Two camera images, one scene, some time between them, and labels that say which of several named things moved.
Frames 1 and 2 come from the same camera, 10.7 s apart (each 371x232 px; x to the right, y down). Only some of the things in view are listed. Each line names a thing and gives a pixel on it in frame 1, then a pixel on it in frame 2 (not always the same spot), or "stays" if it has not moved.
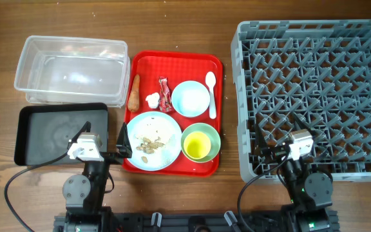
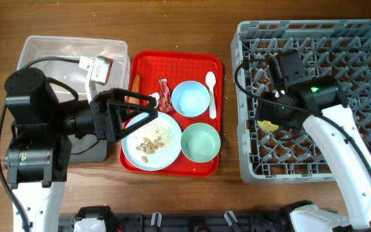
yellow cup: [197, 145] to [267, 125]
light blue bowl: [190, 98] stays
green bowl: [213, 136] stays
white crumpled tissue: [152, 100] stays
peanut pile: [149, 147] stays
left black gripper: [122, 145] to [109, 106]
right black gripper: [276, 151] to [270, 111]
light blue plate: [154, 139] stays
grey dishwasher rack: [333, 77] stays
